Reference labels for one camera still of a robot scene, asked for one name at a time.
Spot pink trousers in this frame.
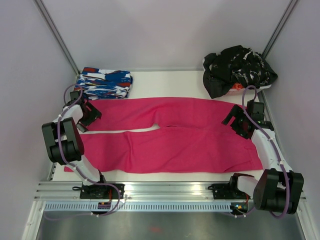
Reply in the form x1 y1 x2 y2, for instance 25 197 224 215
63 96 263 175

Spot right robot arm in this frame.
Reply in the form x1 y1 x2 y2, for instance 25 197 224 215
222 100 304 218

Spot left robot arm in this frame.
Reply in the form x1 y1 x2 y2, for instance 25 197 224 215
41 91 109 199

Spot folded blue patterned trousers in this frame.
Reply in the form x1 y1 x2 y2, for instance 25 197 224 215
74 67 134 101

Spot white basket with orange item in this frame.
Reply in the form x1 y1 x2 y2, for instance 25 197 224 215
227 83 272 96

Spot black patterned clothes pile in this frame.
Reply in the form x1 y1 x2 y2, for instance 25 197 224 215
202 45 278 99

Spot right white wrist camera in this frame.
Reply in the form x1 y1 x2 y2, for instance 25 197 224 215
246 100 265 121

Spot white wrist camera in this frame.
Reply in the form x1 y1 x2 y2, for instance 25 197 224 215
246 100 265 121
67 91 84 106

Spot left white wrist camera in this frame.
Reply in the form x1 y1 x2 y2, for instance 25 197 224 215
67 91 84 106

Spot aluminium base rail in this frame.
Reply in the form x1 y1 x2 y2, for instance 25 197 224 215
33 181 307 202

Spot left frame post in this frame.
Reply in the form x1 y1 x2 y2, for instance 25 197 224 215
33 0 80 76

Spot frame post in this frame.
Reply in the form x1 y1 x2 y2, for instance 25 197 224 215
33 0 80 76
262 0 300 59

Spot slotted cable duct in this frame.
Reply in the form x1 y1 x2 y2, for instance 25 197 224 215
44 201 247 213

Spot right frame post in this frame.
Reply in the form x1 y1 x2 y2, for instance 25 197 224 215
262 0 300 59

